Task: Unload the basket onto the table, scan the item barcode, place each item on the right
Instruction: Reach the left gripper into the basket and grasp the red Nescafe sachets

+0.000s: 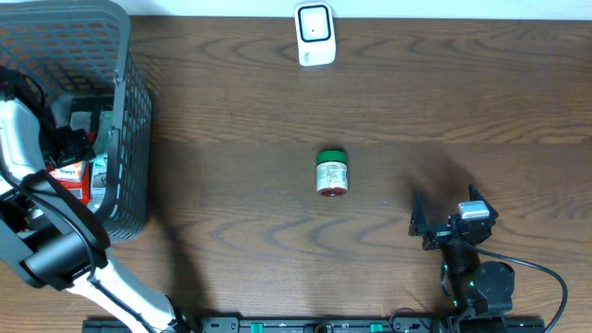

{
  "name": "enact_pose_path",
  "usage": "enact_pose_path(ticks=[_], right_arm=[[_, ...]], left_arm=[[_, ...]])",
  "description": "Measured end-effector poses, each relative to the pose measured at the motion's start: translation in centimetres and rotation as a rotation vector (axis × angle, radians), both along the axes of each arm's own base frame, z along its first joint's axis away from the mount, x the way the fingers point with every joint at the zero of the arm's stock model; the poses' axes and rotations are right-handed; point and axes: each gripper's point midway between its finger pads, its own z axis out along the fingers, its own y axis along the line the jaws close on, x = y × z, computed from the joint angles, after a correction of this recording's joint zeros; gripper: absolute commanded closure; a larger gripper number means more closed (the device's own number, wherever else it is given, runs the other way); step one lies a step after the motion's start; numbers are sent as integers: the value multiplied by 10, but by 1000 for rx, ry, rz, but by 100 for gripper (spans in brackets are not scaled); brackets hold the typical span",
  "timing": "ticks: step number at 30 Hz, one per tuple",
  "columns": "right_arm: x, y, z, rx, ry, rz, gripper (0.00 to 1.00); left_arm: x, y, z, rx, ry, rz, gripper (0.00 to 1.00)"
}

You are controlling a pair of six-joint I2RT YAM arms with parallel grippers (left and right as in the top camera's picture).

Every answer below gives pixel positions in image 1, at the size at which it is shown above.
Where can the green lid jar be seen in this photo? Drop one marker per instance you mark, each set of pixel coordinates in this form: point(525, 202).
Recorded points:
point(332, 173)

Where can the small orange box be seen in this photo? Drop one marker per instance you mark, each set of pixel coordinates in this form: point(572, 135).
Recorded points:
point(73, 172)

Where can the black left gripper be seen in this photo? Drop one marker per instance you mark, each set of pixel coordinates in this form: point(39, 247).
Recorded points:
point(73, 151)

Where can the white barcode scanner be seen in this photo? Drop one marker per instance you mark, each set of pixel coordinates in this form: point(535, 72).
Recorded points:
point(316, 38)

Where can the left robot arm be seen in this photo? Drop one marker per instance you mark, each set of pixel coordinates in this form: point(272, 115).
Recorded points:
point(49, 238)

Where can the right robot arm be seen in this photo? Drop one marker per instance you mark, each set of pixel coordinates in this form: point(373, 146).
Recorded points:
point(482, 291)

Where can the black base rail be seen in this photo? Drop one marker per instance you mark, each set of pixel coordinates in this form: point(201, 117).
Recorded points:
point(402, 324)

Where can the green 3M package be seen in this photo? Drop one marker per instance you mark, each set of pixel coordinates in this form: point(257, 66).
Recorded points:
point(95, 115)

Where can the red snack packet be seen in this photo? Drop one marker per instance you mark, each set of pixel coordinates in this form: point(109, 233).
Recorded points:
point(81, 189)

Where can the grey plastic mesh basket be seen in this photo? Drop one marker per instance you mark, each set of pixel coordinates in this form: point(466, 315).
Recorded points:
point(82, 48)

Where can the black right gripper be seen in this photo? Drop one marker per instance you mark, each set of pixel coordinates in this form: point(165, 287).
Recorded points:
point(437, 238)

